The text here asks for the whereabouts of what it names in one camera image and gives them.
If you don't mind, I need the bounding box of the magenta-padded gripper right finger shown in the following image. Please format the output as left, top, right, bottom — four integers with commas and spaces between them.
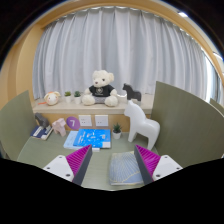
133, 144, 184, 186

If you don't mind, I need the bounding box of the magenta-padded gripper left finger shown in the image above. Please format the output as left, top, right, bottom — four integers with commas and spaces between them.
42, 144, 94, 186

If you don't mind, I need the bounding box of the blue towel with yellow leaf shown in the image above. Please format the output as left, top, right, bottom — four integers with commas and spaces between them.
108, 150, 145, 186

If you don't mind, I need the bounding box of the light blue book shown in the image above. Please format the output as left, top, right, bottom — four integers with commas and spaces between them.
63, 130, 101, 153

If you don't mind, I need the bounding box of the dark blue book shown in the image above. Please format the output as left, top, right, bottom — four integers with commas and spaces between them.
30, 125, 54, 141

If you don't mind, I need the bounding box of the large white horse figurine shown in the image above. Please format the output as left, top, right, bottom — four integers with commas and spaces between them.
123, 99, 161, 151

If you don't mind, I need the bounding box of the purple round number sign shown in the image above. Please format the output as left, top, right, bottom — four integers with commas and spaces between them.
65, 116, 81, 131

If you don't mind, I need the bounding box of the green partition panel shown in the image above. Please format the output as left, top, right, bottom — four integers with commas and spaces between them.
209, 98, 224, 117
0, 89, 37, 161
150, 80, 224, 168

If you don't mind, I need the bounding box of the grey horse figurine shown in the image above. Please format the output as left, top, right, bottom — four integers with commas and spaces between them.
34, 112, 51, 129

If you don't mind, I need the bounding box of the small plant in white pot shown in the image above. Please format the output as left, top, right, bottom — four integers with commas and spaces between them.
73, 90, 82, 105
112, 122, 123, 140
64, 91, 73, 104

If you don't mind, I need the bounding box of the wooden window ledge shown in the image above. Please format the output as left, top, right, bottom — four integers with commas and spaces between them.
32, 94, 155, 133

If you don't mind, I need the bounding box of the cream and orange plush toy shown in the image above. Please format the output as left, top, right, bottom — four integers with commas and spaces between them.
43, 91, 62, 107

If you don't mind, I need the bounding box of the black horse figurine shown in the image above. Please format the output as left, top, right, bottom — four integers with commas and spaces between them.
121, 83, 143, 102

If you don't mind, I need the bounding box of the cream teddy bear black shirt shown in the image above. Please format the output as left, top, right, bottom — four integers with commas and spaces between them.
81, 69, 120, 108

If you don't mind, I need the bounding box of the white curtain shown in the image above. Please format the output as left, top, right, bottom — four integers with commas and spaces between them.
32, 5, 214, 101

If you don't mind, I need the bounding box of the white wall socket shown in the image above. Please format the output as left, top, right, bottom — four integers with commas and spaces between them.
78, 114, 93, 128
94, 114, 110, 128

